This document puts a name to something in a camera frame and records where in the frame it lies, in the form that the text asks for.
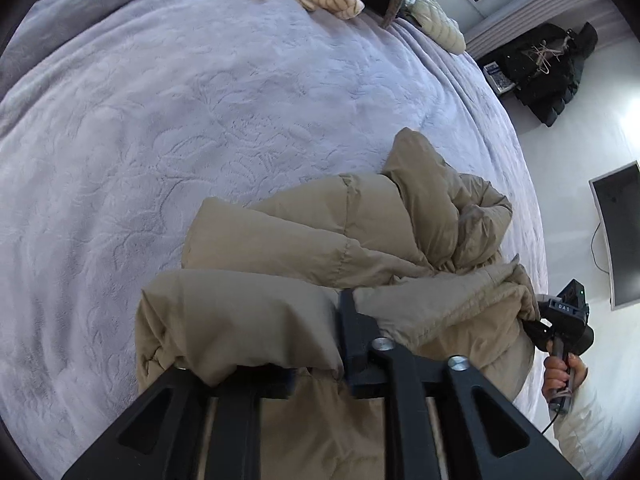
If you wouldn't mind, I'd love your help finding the tan puffer jacket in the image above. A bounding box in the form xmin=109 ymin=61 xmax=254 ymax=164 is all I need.
xmin=135 ymin=127 xmax=541 ymax=480

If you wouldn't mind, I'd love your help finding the black monitor cable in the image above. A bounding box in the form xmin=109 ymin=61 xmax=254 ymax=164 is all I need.
xmin=590 ymin=220 xmax=612 ymax=273

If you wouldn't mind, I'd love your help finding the person's white-sleeved right forearm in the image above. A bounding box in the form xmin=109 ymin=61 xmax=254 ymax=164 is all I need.
xmin=552 ymin=370 xmax=640 ymax=480

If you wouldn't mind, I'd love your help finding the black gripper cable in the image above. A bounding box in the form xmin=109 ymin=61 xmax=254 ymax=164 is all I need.
xmin=537 ymin=395 xmax=568 ymax=436

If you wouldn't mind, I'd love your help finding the wall-mounted monitor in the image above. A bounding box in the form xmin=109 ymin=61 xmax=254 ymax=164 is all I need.
xmin=589 ymin=160 xmax=640 ymax=311

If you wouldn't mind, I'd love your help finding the grey curtain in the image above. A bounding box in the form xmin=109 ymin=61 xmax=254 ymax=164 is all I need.
xmin=462 ymin=0 xmax=618 ymax=61

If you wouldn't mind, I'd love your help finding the white and blue box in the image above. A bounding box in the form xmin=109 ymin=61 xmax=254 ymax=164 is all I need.
xmin=482 ymin=60 xmax=513 ymax=95

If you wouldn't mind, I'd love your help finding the lavender plush blanket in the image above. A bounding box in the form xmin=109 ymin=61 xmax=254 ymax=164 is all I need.
xmin=0 ymin=0 xmax=548 ymax=480

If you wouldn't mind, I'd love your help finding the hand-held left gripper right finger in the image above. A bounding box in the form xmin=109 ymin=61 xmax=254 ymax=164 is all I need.
xmin=339 ymin=289 xmax=585 ymax=480

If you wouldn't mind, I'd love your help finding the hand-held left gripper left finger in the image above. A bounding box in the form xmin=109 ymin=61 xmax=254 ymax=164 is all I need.
xmin=61 ymin=365 xmax=301 ymax=480

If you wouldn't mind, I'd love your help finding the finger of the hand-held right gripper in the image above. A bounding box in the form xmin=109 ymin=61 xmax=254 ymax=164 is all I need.
xmin=522 ymin=319 xmax=553 ymax=350

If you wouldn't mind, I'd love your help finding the person's right hand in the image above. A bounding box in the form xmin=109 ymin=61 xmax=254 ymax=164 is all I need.
xmin=542 ymin=352 xmax=588 ymax=403

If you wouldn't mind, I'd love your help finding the black hanging coat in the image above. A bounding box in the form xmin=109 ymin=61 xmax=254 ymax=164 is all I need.
xmin=500 ymin=22 xmax=599 ymax=127

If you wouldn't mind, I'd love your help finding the cream quilted jacket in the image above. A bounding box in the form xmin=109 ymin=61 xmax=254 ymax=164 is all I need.
xmin=407 ymin=0 xmax=467 ymax=53

